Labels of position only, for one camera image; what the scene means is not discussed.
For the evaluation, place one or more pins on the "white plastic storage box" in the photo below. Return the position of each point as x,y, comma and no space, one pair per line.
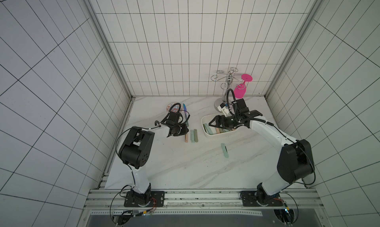
217,133

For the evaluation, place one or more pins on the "mint knife in box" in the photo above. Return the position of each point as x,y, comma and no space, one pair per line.
207,129

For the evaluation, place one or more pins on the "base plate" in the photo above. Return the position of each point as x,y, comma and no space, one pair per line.
252,199
149,199

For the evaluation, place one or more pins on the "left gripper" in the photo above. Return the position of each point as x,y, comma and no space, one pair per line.
184,131

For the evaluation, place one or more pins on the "chrome glass holder stand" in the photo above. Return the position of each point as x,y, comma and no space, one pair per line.
227,78

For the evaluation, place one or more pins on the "olive folding fruit knife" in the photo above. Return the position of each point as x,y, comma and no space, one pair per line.
196,135

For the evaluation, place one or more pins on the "iridescent butter knife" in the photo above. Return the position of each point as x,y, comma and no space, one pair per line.
185,109

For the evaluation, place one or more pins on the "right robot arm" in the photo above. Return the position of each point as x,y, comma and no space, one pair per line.
295,156

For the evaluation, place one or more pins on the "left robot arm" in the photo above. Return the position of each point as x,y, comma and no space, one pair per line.
134,145

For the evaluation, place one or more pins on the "mint folding fruit knife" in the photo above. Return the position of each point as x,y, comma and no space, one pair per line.
225,151

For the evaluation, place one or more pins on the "pink wine glass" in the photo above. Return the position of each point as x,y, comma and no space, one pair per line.
241,88

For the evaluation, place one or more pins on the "left base plate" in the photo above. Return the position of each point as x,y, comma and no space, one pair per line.
149,199

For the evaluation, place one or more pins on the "aluminium mounting rail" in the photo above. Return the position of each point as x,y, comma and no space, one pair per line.
201,199

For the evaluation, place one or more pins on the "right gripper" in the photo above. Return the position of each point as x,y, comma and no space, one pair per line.
222,120

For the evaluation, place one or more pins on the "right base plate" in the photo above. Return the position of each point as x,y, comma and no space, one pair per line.
252,199

